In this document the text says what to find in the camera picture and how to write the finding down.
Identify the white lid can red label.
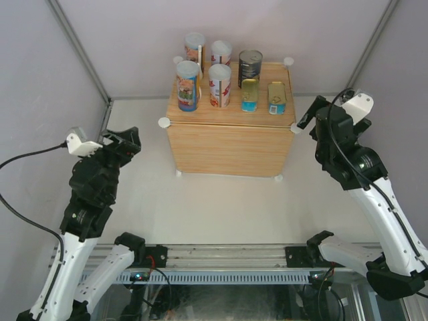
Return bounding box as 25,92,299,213
211,40,232,66

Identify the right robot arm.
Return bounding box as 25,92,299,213
296,89,427,300

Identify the aluminium mounting rail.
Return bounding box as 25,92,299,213
155,243,291,271

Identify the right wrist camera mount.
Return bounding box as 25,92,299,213
341,90,374,125

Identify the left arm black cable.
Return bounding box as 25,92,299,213
0,142,70,268

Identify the wooden cube shelf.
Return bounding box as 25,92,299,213
158,62,296,177

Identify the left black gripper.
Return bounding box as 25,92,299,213
79,127,141,201

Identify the right black base bracket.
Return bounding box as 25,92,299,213
284,245,343,268

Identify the rectangular gold tin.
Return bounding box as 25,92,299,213
241,79,259,112
267,82,287,115

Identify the dark round tin can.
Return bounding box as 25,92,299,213
238,49,263,87

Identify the black base bracket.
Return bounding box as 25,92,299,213
142,245,168,268
284,245,343,268

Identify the left black base bracket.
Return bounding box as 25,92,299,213
142,245,168,268

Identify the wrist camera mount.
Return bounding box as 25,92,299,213
66,127,102,157
341,90,374,125

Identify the white lid can colourful label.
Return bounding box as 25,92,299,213
176,60,201,112

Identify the slotted cable duct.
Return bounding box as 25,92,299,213
80,270,310,285

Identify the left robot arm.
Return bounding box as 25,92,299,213
17,127,146,320

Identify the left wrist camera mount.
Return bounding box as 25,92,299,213
66,127,102,157

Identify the tall can with spoon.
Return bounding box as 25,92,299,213
185,32,206,74

